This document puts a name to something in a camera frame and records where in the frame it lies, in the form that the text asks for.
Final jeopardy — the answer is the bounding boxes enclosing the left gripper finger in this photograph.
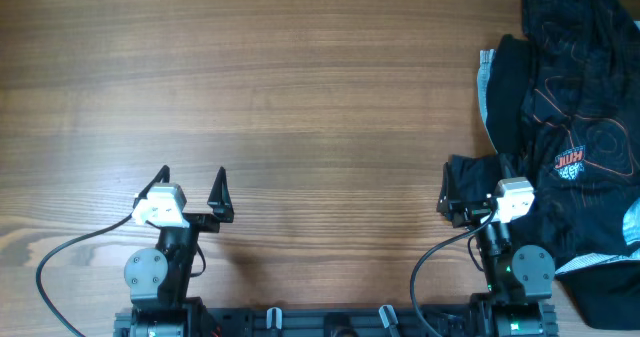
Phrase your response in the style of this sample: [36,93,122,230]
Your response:
[135,165,170,200]
[207,167,234,216]

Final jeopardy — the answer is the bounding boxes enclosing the black orange-patterned cycling jersey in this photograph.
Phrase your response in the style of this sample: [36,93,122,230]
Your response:
[449,0,639,273]

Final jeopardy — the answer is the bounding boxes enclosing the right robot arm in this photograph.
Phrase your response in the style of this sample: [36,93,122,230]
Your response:
[423,166,559,337]

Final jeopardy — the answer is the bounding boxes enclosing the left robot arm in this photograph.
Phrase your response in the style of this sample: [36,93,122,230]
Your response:
[113,166,234,337]

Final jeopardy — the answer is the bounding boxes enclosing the black garment in pile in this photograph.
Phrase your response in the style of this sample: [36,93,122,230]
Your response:
[487,36,639,330]

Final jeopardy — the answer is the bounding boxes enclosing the right black cable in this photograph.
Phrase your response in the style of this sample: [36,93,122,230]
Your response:
[409,207,499,337]

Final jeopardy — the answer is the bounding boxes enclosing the black cable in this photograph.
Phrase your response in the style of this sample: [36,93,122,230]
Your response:
[409,207,499,337]
[35,213,135,337]

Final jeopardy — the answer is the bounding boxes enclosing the left black cable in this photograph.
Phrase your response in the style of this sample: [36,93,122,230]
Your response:
[35,213,135,337]

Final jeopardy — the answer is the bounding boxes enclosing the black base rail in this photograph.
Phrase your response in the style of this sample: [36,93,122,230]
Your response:
[113,304,559,337]

